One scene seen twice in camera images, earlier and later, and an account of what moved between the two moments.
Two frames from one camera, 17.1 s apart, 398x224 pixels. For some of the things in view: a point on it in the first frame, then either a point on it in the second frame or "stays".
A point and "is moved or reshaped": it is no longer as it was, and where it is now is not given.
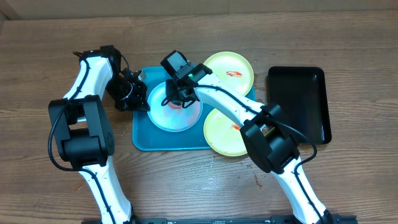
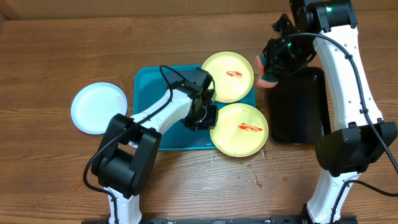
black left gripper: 138,103 → 209,124
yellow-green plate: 222,135 is moved or reshaped
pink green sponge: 175,106 is moved or reshaped
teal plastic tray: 252,96 → 150,81
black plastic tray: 301,93 stays
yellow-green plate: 232,69 stays
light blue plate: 171,117 is moved or reshaped
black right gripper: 173,86 → 277,61
